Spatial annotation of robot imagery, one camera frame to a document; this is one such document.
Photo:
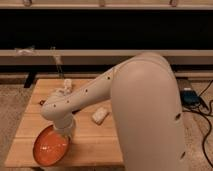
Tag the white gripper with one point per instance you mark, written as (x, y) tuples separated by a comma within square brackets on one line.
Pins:
[(65, 129)]

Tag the orange ceramic bowl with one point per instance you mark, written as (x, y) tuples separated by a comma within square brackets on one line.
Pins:
[(50, 147)]

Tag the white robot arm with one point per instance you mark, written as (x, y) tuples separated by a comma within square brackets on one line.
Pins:
[(146, 105)]

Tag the white plastic toy figure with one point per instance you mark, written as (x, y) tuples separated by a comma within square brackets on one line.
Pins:
[(66, 88)]

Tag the wooden table board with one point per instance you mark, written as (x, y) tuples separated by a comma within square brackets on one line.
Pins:
[(92, 145)]

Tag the metal stand rod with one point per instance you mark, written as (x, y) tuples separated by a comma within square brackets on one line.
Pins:
[(58, 63)]

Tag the white crumpled cloth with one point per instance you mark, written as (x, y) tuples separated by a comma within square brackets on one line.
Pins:
[(24, 51)]

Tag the blue power box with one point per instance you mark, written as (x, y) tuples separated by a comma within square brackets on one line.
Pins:
[(189, 97)]

